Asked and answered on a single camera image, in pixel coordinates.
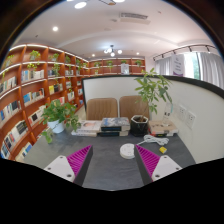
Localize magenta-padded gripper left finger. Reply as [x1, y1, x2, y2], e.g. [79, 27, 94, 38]
[43, 144, 95, 187]

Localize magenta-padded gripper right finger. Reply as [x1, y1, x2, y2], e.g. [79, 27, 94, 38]
[134, 144, 183, 187]

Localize dark book with red spine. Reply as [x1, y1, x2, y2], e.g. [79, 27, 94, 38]
[150, 130, 179, 138]

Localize white book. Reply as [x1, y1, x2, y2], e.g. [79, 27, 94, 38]
[70, 129, 98, 138]
[74, 119, 103, 133]

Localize tan-cover book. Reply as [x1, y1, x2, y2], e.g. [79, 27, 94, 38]
[148, 119, 179, 134]

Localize leafy plant in white pot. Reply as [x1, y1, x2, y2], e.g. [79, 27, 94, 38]
[39, 99, 82, 144]

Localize round white power strip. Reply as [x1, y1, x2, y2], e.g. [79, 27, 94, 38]
[119, 143, 136, 160]

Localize tall plant in black pot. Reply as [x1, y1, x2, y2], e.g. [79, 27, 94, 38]
[129, 67, 174, 138]

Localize orange wooden shelf unit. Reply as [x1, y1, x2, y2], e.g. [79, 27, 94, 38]
[0, 43, 147, 163]

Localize grey curtain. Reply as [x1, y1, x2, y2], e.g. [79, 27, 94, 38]
[153, 55, 174, 76]
[198, 51, 224, 90]

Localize white standing sign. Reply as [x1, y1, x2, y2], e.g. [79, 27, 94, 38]
[171, 53, 186, 77]

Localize small white framed sign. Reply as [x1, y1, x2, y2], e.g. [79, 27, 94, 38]
[120, 63, 130, 75]

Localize black ceiling chandelier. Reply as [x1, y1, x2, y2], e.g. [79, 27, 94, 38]
[103, 44, 123, 58]

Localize ceiling air vent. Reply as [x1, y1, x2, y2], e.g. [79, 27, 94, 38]
[118, 12, 150, 25]

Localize recessed ceiling lights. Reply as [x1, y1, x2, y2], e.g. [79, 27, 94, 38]
[51, 0, 126, 33]

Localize white wall socket panel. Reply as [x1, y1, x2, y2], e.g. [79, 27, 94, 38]
[184, 110, 197, 130]
[177, 104, 187, 122]

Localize black track light rail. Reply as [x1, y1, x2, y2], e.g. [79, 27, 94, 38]
[161, 43, 219, 62]

